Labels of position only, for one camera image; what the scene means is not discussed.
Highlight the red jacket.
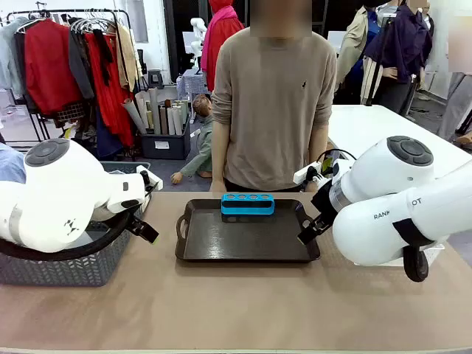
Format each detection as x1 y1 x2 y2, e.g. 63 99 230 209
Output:
22 18 84 116

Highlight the mannequin in beige trench coat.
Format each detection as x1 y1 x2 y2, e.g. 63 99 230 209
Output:
336 5 384 106

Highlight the black storage bin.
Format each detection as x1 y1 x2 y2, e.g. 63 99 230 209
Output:
141 117 192 160

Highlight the checkered cloth table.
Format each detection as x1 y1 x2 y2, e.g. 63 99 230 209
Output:
176 69 209 99

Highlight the tall gray paper roll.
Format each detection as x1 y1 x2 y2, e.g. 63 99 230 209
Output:
148 87 162 136

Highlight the white background table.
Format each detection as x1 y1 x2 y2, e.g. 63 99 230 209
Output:
326 105 472 178

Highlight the black hanging scarf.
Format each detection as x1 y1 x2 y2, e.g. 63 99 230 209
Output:
92 29 114 86

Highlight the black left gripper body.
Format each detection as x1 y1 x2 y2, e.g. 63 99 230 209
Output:
125 204 149 226

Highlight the child mannequin in green shirt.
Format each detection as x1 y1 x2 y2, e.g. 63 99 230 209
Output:
170 94 215 184

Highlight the thin black camera cable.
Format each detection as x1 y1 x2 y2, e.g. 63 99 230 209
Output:
316 147 358 166

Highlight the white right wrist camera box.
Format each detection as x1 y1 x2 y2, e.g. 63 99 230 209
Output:
294 161 326 185

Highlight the cream paper roll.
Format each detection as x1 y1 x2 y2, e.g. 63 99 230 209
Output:
134 91 150 130

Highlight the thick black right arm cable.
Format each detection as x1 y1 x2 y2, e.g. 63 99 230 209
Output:
392 218 437 284

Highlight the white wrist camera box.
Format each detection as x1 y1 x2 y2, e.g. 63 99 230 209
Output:
294 161 326 185
136 165 164 192

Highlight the beige hanging garment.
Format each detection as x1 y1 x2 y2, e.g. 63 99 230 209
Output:
116 24 143 93

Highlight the person's left forearm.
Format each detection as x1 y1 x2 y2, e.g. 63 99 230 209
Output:
308 123 330 167

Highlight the black metal clothes rack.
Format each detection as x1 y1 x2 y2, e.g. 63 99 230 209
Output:
6 7 134 148

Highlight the black tripod stand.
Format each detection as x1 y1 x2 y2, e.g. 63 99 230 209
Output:
364 13 398 108

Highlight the person's right forearm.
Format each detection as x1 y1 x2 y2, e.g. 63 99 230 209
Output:
211 121 232 184

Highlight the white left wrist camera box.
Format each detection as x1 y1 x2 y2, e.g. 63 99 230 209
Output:
136 165 164 192

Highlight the gray woven basket with label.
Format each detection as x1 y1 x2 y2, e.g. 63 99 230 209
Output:
98 161 153 222

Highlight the large gray woven basket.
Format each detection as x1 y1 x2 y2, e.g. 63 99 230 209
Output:
0 217 133 288

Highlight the mannequin in red coat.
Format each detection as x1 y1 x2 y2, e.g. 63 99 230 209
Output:
201 0 246 93

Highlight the bystander in gray trousers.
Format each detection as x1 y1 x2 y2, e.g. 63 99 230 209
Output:
437 0 472 144

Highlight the person in blue shirt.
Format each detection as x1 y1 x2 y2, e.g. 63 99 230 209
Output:
0 142 27 184

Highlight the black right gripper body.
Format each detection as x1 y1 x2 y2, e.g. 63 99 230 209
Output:
310 179 346 225

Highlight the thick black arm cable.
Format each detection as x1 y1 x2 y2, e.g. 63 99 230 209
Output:
0 209 134 262
392 218 437 284

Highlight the dark brown plastic tray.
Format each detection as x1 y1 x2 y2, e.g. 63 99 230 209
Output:
175 198 322 263

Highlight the blue test tube rack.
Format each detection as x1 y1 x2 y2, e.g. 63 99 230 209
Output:
221 192 276 217

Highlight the dark gray stool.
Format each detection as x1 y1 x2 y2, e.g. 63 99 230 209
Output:
147 69 165 89

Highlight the red pleated dress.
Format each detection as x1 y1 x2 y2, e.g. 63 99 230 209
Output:
84 32 136 147

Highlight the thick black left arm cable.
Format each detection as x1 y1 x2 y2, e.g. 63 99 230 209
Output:
0 209 134 262

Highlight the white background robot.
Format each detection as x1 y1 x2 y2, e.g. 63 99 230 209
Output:
190 17 209 73

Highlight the person in beige sweater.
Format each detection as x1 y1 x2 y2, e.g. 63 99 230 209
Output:
211 27 339 192

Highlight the white perforated plastic basket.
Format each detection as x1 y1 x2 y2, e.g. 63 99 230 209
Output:
353 241 448 268

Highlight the light gray hanging garment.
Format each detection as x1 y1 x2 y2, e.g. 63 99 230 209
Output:
0 16 30 97

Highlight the dark gray hanging garment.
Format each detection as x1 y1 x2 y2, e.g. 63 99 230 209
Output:
68 28 96 101

